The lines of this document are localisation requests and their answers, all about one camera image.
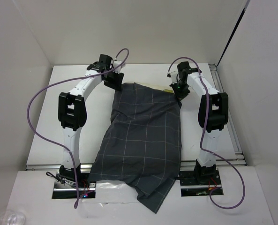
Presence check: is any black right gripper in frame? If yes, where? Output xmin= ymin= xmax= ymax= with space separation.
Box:
xmin=170 ymin=79 xmax=190 ymax=102

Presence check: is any aluminium front rail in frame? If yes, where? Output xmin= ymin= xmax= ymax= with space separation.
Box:
xmin=26 ymin=158 xmax=247 ymax=171

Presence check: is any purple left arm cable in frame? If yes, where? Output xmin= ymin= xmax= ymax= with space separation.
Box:
xmin=26 ymin=48 xmax=130 ymax=209

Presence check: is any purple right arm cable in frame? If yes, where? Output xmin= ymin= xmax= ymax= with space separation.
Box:
xmin=167 ymin=56 xmax=246 ymax=209

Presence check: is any aluminium rail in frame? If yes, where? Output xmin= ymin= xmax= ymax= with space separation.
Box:
xmin=26 ymin=158 xmax=247 ymax=171
xmin=209 ymin=64 xmax=247 ymax=165

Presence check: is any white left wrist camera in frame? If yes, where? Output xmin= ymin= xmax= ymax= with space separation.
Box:
xmin=113 ymin=59 xmax=126 ymax=73

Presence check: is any clear plastic object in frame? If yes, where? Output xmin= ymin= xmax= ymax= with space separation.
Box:
xmin=0 ymin=210 xmax=26 ymax=225

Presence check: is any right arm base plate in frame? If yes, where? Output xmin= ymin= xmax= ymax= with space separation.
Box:
xmin=175 ymin=170 xmax=224 ymax=197

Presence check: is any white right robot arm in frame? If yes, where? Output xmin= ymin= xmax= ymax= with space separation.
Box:
xmin=167 ymin=61 xmax=229 ymax=185

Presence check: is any aluminium right side rail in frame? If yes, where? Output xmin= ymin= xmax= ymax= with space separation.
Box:
xmin=209 ymin=64 xmax=247 ymax=165

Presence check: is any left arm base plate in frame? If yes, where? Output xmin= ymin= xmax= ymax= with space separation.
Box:
xmin=46 ymin=172 xmax=96 ymax=199

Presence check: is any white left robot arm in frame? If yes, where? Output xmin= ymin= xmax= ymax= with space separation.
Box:
xmin=58 ymin=54 xmax=125 ymax=187

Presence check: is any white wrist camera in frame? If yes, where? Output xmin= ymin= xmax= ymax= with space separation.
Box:
xmin=167 ymin=71 xmax=179 ymax=84
xmin=113 ymin=59 xmax=126 ymax=73

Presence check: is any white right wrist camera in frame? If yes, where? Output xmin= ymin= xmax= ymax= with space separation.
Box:
xmin=167 ymin=71 xmax=179 ymax=84

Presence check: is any dark grey checked pillowcase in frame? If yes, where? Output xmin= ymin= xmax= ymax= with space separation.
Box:
xmin=88 ymin=83 xmax=182 ymax=213

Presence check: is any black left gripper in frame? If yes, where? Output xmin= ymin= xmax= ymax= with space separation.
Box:
xmin=103 ymin=68 xmax=124 ymax=91

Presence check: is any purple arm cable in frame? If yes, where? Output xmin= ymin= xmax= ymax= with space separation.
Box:
xmin=167 ymin=56 xmax=246 ymax=209
xmin=26 ymin=48 xmax=130 ymax=209

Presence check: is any white pillow with yellow edge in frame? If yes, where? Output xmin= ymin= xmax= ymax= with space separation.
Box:
xmin=123 ymin=82 xmax=174 ymax=93

